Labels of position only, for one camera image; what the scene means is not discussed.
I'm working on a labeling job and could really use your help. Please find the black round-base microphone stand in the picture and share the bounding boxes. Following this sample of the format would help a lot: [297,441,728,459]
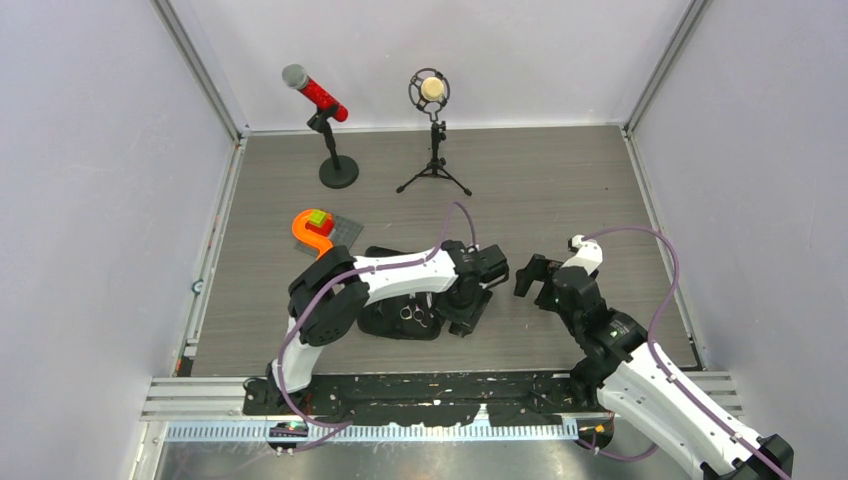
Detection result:
[307,105,359,189]

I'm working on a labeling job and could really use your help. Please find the orange curved toy slide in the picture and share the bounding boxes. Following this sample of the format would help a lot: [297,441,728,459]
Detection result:
[291,209,334,258]

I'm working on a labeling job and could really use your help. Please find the silver thinning scissors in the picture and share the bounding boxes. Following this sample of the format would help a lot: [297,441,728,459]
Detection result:
[399,293,434,328]

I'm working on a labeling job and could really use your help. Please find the red toy block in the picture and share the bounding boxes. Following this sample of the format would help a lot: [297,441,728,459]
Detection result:
[306,211,335,237]

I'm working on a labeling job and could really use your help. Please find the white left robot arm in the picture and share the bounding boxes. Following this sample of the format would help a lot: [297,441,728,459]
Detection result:
[268,240,509,414]

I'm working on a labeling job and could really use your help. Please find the red handheld microphone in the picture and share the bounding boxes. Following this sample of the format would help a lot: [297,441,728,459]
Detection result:
[281,64,349,122]

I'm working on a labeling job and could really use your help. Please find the black tool pouch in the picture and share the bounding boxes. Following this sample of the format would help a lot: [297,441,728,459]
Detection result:
[354,246,457,341]

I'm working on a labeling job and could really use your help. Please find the grey studded base plate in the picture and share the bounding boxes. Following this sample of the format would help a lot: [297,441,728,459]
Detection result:
[294,216,363,258]

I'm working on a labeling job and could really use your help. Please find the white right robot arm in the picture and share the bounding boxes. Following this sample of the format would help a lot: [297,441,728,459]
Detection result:
[514,254,794,479]

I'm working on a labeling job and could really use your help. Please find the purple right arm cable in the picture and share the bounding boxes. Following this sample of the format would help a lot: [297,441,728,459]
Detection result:
[569,226,793,480]

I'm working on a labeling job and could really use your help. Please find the lime green toy brick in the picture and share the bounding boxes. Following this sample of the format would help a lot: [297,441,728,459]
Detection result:
[309,209,332,227]

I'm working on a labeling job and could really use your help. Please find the black tripod microphone stand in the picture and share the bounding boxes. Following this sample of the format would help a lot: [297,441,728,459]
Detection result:
[396,121,473,196]

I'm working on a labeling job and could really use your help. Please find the beige condenser microphone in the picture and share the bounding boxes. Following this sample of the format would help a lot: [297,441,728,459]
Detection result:
[408,67,450,111]

